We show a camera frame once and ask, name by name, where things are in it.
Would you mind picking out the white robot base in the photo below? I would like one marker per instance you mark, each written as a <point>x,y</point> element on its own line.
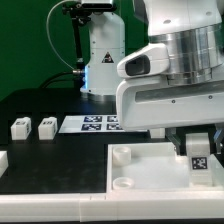
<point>107,49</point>

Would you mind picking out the white sheet with AprilTags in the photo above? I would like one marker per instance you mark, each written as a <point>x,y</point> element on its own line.
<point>90,124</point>

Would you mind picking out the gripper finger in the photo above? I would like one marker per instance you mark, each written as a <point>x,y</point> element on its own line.
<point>219,136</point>

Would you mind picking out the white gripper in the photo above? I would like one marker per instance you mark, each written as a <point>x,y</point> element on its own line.
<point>145,100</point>

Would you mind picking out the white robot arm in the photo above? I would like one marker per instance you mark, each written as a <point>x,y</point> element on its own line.
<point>176,80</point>

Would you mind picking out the black camera stand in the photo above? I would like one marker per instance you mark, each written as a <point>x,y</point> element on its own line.
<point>80,12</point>

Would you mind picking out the white L-shaped obstacle fence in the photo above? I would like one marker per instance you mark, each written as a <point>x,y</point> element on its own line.
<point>112,206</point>

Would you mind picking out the white square table top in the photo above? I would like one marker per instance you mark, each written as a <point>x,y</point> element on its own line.
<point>155,167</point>

